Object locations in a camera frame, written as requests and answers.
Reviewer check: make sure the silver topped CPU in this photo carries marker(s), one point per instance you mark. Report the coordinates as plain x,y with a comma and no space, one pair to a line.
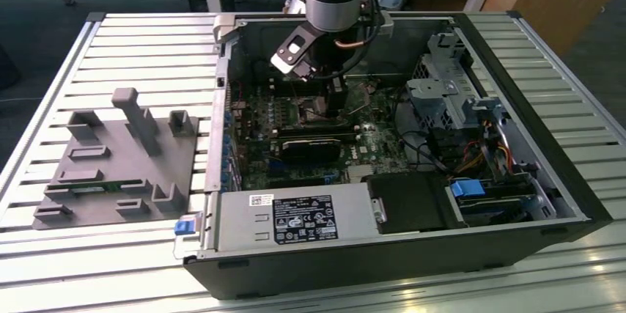
320,107

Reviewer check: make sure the black RAM slot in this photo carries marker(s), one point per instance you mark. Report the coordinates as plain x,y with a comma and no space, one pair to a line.
313,130
318,136

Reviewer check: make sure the blue case latch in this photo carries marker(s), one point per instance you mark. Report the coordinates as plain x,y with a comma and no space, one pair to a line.
187,227

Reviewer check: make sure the black plastic shroud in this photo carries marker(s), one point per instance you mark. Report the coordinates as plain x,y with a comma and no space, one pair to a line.
416,203

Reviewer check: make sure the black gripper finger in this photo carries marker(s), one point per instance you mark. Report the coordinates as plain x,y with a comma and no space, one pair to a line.
338,98

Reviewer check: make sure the silver drive cage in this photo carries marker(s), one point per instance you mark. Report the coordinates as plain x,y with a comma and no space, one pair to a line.
440,89

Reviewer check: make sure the black graphics card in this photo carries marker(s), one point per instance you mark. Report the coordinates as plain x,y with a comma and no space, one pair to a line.
310,151

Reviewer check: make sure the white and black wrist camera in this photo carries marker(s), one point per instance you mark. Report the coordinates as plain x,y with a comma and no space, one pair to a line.
294,49

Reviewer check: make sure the green motherboard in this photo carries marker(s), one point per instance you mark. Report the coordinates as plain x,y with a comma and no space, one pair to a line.
377,151

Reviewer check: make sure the grey parts rack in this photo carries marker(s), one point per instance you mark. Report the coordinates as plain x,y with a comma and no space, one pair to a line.
122,166

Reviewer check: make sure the black PC case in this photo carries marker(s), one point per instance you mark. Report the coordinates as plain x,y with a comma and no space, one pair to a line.
342,276

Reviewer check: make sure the blue disk carrier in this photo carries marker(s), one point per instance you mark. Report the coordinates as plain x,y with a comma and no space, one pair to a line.
468,188

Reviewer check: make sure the silver power supply with label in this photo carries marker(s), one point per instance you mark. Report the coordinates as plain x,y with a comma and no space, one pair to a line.
245,225

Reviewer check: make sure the silver chipset heat sink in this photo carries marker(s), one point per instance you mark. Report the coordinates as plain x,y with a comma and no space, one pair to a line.
360,173

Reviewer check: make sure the green RAM stick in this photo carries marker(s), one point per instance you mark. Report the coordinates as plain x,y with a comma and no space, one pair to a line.
113,184

